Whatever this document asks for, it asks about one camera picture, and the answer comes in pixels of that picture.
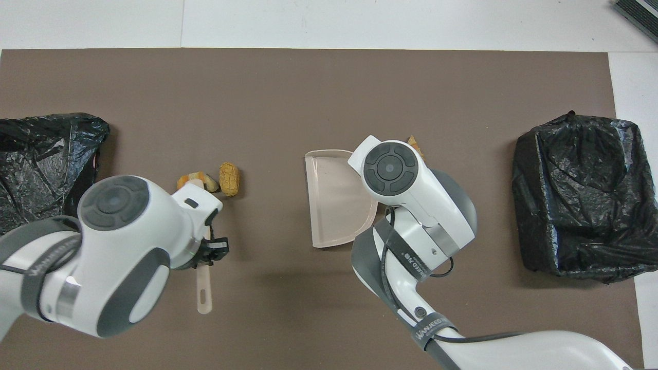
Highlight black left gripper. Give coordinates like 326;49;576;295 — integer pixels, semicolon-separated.
188;236;230;270

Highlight beige hand brush black bristles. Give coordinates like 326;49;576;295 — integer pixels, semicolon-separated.
189;173;213;315

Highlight brown oval bread roll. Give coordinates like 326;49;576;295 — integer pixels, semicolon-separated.
219;162;241;197

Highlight beige plastic dustpan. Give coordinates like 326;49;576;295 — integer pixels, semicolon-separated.
305;149;379;249

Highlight black bag lined bin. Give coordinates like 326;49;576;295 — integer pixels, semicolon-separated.
0;113;111;234
511;110;658;285

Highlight brown table mat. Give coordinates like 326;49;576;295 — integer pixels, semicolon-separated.
0;48;646;370

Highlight grey ribbed device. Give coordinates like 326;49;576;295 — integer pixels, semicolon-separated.
613;0;658;44

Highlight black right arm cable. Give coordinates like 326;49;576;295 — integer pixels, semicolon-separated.
379;206;525;342

